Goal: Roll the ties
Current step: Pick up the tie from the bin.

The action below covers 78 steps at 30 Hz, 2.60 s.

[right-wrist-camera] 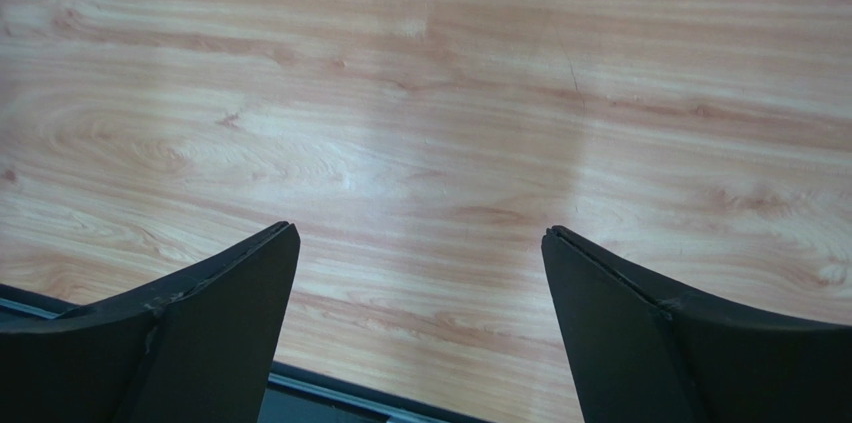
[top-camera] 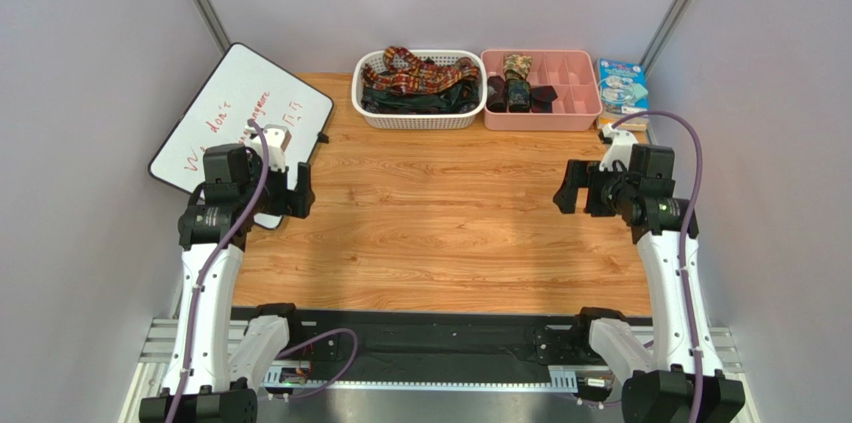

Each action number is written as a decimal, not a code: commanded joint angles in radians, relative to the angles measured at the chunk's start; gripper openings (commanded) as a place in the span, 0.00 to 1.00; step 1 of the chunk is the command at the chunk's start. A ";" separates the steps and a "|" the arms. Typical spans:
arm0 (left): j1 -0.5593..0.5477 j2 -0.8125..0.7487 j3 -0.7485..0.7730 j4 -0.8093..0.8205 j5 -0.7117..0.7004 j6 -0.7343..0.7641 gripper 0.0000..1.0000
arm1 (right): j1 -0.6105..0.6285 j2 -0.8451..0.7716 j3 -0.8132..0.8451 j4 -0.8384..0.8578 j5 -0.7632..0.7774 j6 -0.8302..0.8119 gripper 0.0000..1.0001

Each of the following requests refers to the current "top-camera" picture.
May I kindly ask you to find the multicoloured checked patterned tie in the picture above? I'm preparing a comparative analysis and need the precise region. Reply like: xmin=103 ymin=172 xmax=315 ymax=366
xmin=359 ymin=46 xmax=481 ymax=96

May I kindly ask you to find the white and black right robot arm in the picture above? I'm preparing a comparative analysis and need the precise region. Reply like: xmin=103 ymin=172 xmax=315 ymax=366
xmin=553 ymin=144 xmax=746 ymax=422

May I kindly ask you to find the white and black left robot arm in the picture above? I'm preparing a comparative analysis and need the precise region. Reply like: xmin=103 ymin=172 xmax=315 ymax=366
xmin=138 ymin=141 xmax=315 ymax=422

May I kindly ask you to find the dark green ties pile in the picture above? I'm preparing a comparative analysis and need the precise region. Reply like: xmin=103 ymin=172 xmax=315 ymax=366
xmin=361 ymin=78 xmax=481 ymax=115

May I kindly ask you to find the yellow book under box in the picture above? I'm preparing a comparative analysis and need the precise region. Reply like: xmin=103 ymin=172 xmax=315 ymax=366
xmin=596 ymin=117 xmax=649 ymax=132

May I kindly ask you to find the rolled dark red tie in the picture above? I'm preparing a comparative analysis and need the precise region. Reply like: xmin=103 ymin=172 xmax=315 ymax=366
xmin=530 ymin=86 xmax=558 ymax=114

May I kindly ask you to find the blue packaged box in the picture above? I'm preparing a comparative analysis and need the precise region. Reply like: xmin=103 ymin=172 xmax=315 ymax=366
xmin=596 ymin=58 xmax=649 ymax=119

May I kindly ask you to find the rolled dark green tie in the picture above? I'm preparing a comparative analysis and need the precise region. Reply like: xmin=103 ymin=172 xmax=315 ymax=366
xmin=505 ymin=78 xmax=532 ymax=113

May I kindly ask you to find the pink divided organiser tray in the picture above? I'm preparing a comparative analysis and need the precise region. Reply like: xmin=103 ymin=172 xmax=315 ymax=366
xmin=481 ymin=49 xmax=603 ymax=131

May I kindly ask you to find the white perforated plastic basket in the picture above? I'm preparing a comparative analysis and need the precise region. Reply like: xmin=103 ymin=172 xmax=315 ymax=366
xmin=351 ymin=49 xmax=487 ymax=130

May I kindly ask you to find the rolled dark maroon tie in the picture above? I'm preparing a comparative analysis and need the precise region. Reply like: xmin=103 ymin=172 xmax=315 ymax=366
xmin=486 ymin=75 xmax=507 ymax=113

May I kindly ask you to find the whiteboard with red writing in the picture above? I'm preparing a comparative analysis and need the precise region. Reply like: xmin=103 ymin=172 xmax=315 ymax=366
xmin=148 ymin=43 xmax=334 ymax=193

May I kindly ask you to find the rolled floral beige tie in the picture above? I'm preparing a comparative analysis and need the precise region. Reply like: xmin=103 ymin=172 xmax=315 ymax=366
xmin=503 ymin=53 xmax=533 ymax=81

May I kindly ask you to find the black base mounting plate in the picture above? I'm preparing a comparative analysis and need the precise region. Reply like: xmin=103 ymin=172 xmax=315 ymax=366
xmin=231 ymin=304 xmax=626 ymax=384

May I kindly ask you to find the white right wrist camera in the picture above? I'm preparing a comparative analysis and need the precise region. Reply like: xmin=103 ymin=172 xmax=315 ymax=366
xmin=598 ymin=124 xmax=638 ymax=171

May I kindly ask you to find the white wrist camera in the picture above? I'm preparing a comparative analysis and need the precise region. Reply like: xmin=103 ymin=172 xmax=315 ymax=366
xmin=248 ymin=125 xmax=292 ymax=173
xmin=598 ymin=124 xmax=638 ymax=171

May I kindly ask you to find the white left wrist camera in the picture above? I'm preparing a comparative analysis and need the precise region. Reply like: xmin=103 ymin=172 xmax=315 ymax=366
xmin=248 ymin=125 xmax=292 ymax=173

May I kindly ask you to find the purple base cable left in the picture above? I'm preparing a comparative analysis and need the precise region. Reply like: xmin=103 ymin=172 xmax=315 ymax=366
xmin=266 ymin=327 xmax=360 ymax=402

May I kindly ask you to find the aluminium frame rail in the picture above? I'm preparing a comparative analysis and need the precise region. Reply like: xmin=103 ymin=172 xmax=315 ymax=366
xmin=118 ymin=317 xmax=760 ymax=423

